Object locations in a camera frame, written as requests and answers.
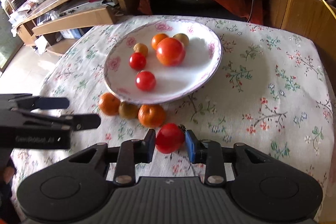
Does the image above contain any mandarin orange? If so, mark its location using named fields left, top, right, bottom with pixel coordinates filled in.
left=98, top=93, right=121, bottom=116
left=138, top=105, right=166, bottom=128

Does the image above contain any brown longan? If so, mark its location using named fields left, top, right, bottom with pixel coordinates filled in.
left=173, top=33, right=190, bottom=47
left=118, top=102, right=139, bottom=119
left=133, top=43, right=148, bottom=57

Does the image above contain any small red tomato front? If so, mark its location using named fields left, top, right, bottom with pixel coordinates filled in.
left=135, top=71, right=156, bottom=92

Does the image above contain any small red tomato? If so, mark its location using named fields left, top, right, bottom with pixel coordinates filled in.
left=135, top=71, right=156, bottom=92
left=129, top=52, right=146, bottom=71

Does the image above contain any floral white plate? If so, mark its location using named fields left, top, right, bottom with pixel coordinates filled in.
left=104, top=19, right=223, bottom=105

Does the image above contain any floral tablecloth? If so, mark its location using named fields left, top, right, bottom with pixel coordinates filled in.
left=10, top=15, right=336, bottom=222

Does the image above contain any small red tomato left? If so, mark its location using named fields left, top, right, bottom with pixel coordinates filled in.
left=129, top=52, right=146, bottom=71

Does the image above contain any large red tomato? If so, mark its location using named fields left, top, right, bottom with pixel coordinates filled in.
left=156, top=38, right=186, bottom=67

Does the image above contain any small orange in plate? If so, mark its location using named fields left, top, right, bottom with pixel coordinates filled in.
left=151, top=33, right=169, bottom=51

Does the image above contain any white set-top box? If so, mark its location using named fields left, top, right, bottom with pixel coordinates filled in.
left=57, top=0, right=119, bottom=17

